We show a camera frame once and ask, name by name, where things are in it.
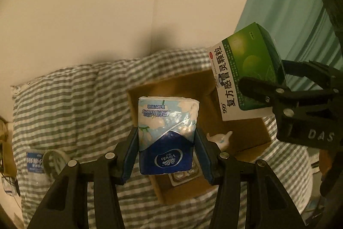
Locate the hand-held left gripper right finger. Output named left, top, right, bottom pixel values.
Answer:
left=195, top=128, right=302, bottom=229

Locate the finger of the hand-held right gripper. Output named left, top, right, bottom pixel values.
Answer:
left=238, top=77, right=334, bottom=115
left=281, top=59, right=341, bottom=91

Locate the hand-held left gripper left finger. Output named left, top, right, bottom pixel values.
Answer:
left=27, top=127, right=140, bottom=229

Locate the green white medicine box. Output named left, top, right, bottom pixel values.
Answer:
left=208, top=22, right=287, bottom=122

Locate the blue white tissue pack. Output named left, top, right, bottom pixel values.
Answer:
left=137, top=96, right=200, bottom=175

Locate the brown cardboard box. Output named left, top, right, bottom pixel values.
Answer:
left=126, top=67, right=273, bottom=205

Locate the small flat packet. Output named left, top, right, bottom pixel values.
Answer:
left=168, top=166, right=202, bottom=187

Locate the teal curtain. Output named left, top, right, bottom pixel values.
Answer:
left=234, top=0, right=343, bottom=91

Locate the grey white striped blanket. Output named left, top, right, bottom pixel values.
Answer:
left=11, top=47, right=314, bottom=229

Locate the white charger with cable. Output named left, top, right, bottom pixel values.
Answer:
left=1, top=176, right=21, bottom=197

